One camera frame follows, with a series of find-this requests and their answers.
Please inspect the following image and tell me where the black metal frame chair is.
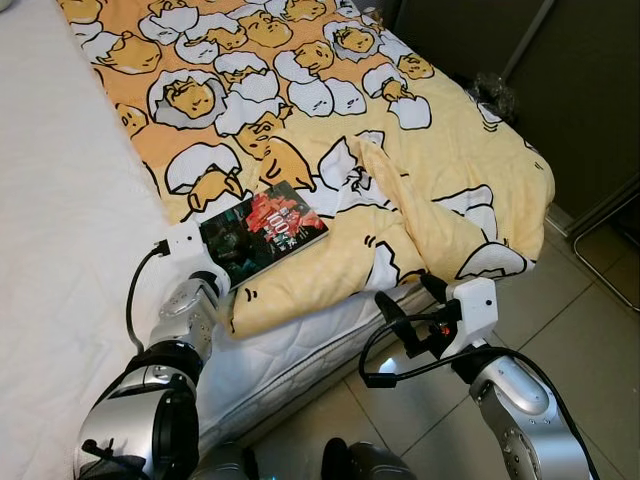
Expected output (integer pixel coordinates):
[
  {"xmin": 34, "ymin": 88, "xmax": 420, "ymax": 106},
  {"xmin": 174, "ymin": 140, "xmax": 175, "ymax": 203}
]
[{"xmin": 570, "ymin": 195, "xmax": 640, "ymax": 311}]

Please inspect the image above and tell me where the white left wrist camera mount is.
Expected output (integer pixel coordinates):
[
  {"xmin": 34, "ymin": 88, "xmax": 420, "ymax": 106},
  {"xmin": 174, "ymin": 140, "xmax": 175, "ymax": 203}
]
[{"xmin": 163, "ymin": 222, "xmax": 233, "ymax": 296}]

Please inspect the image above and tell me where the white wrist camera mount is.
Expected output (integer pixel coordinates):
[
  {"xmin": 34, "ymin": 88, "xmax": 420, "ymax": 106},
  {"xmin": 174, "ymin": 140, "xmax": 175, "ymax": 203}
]
[
  {"xmin": 163, "ymin": 222, "xmax": 233, "ymax": 296},
  {"xmin": 445, "ymin": 278, "xmax": 499, "ymax": 359}
]

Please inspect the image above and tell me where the dark grey robot leg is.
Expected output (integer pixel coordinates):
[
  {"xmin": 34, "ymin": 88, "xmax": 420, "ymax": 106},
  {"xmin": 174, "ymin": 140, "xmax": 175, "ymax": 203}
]
[
  {"xmin": 320, "ymin": 438, "xmax": 416, "ymax": 480},
  {"xmin": 190, "ymin": 440, "xmax": 256, "ymax": 480}
]

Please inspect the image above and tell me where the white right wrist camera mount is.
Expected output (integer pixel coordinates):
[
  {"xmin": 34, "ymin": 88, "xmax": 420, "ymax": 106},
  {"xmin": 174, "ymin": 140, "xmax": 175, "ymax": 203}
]
[{"xmin": 445, "ymin": 278, "xmax": 499, "ymax": 359}]

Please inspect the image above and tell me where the grey quilted mattress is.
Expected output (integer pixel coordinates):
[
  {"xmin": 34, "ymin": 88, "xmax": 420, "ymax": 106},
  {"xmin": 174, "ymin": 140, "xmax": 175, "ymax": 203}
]
[{"xmin": 195, "ymin": 285, "xmax": 441, "ymax": 451}]

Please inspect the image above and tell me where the dark grey robot right leg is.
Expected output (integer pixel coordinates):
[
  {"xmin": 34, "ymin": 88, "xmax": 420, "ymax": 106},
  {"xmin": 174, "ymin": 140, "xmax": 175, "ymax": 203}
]
[{"xmin": 320, "ymin": 438, "xmax": 416, "ymax": 480}]

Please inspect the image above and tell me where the dark grey wardrobe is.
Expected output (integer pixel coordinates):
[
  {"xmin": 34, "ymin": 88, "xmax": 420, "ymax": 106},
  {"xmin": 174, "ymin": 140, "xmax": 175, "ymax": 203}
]
[{"xmin": 385, "ymin": 0, "xmax": 640, "ymax": 226}]

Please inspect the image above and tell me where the black bin with plastic bag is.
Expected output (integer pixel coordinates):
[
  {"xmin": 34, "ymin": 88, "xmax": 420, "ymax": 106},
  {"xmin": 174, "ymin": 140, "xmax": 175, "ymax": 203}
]
[{"xmin": 470, "ymin": 72, "xmax": 521, "ymax": 126}]

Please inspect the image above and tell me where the white quilted mattress pad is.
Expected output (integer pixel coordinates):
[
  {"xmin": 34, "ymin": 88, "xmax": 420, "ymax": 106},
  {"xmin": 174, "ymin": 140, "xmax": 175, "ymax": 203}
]
[{"xmin": 0, "ymin": 0, "xmax": 241, "ymax": 480}]

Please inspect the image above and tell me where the dark book with red print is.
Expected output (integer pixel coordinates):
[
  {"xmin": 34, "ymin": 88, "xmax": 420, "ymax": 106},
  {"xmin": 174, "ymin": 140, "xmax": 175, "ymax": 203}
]
[{"xmin": 198, "ymin": 180, "xmax": 329, "ymax": 291}]

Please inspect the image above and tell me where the yellow cartoon egg blanket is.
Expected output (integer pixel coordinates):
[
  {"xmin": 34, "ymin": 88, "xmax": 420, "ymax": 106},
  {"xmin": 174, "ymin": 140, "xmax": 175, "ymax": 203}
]
[{"xmin": 55, "ymin": 0, "xmax": 556, "ymax": 339}]

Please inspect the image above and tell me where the dark grey robot left leg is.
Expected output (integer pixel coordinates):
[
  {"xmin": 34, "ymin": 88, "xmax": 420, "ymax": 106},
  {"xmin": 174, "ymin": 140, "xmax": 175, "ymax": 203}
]
[{"xmin": 190, "ymin": 440, "xmax": 256, "ymax": 480}]

